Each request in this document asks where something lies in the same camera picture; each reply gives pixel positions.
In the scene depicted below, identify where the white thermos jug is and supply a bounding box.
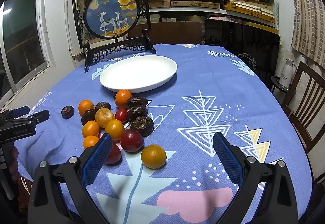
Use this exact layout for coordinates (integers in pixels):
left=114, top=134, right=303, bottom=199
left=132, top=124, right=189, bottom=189
left=279, top=58, right=297, bottom=88

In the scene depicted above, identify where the wooden chair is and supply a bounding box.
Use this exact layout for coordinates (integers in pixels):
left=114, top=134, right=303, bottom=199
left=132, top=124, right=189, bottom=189
left=281, top=62, right=324, bottom=153

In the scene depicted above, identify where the red plum behind finger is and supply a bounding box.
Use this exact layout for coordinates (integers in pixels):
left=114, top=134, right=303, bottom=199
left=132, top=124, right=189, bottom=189
left=104, top=142, right=122, bottom=165

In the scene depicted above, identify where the dark red plum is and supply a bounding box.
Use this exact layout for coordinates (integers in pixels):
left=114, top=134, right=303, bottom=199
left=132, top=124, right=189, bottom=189
left=120, top=128, right=144, bottom=153

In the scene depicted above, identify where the round deer screen ornament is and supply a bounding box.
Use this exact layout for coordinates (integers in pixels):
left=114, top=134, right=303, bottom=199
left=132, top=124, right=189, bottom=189
left=72, top=0, right=156, bottom=72

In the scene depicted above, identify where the pale peeled tangerine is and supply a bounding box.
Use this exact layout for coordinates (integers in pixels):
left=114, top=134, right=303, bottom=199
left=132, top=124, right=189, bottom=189
left=95, top=107, right=115, bottom=128

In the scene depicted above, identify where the large dark water chestnut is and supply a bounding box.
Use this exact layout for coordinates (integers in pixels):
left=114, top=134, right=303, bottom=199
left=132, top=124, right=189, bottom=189
left=129, top=116, right=154, bottom=137

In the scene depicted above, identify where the dark water chestnut upper left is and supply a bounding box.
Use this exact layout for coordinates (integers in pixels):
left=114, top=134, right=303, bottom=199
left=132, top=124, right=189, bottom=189
left=95, top=101, right=111, bottom=112

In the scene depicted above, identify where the orange tangerine near plate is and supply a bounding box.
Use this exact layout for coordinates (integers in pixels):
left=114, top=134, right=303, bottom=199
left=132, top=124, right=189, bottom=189
left=114, top=89, right=132, bottom=108

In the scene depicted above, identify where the orange kumquat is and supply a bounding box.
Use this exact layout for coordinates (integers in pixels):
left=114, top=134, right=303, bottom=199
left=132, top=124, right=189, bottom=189
left=83, top=135, right=100, bottom=149
left=81, top=121, right=100, bottom=138

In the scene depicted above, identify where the dark water chestnut top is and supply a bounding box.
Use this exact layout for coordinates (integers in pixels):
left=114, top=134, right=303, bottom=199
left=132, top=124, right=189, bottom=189
left=127, top=96, right=148, bottom=108

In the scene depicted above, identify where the dark water chestnut middle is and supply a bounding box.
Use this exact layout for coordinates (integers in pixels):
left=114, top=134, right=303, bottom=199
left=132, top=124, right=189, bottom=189
left=127, top=105, right=148, bottom=121

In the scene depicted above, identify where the yellow orange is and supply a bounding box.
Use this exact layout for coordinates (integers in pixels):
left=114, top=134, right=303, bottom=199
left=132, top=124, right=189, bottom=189
left=141, top=145, right=167, bottom=169

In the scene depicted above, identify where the red cherry tomato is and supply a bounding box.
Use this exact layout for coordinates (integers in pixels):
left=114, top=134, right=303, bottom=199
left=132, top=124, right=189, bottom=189
left=115, top=108, right=129, bottom=124

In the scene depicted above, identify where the white oval plate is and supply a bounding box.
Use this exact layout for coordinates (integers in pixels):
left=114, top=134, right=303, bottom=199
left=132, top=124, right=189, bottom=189
left=99, top=55, right=177, bottom=94

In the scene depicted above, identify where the dark water chestnut alone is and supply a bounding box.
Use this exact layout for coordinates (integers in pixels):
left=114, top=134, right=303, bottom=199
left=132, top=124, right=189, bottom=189
left=61, top=105, right=74, bottom=119

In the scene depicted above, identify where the left hand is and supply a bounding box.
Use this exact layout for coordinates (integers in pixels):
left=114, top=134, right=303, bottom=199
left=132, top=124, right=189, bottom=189
left=9, top=146, right=20, bottom=181

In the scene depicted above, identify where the orange tangerine left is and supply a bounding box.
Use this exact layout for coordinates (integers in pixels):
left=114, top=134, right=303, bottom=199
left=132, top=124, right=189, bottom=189
left=78, top=100, right=94, bottom=116

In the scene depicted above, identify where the checked curtain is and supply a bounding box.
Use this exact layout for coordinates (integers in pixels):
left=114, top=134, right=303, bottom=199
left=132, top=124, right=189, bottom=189
left=291, top=0, right=324, bottom=67

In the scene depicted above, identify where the yellow kumquat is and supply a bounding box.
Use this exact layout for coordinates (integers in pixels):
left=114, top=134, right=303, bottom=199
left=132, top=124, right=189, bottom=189
left=105, top=119, right=125, bottom=142

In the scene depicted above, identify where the blue patterned tablecloth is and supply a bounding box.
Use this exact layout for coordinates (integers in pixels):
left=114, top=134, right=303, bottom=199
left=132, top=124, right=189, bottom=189
left=15, top=44, right=312, bottom=223

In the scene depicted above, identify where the window with grey frame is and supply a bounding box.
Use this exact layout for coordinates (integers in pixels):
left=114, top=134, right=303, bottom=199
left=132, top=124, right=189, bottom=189
left=1, top=0, right=54, bottom=107

